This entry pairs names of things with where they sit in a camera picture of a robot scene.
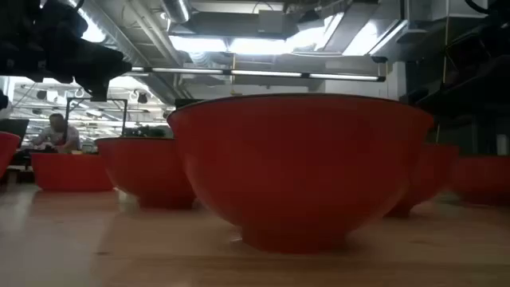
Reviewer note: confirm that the red strawberry print bowl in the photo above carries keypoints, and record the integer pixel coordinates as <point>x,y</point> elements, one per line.
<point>430,175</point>
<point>143,171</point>
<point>299,167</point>

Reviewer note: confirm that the long tube light fixture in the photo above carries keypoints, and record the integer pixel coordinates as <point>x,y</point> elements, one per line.
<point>263,73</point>

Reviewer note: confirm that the red plastic bowl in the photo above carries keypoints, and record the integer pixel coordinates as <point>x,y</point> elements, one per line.
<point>67,171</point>
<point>7,153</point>
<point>484,179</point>

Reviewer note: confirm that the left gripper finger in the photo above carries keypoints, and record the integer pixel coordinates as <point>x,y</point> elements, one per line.
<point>105,57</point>
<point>111,77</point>

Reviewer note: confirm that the black screen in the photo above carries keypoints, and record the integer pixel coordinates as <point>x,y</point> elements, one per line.
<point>14,127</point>

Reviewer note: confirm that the silver ventilation duct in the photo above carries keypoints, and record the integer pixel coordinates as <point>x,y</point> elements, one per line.
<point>175,10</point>

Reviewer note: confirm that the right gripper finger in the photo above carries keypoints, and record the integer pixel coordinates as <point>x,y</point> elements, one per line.
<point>414,97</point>

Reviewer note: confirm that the thin black rectangular frame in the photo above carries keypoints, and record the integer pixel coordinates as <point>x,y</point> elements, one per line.
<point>97,99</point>

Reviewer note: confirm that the green potted plant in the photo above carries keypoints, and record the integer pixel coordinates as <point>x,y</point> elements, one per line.
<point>145,132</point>

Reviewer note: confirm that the person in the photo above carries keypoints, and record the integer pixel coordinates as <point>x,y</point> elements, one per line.
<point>57,133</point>

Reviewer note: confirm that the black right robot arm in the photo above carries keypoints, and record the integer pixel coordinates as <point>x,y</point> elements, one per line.
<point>496,36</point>

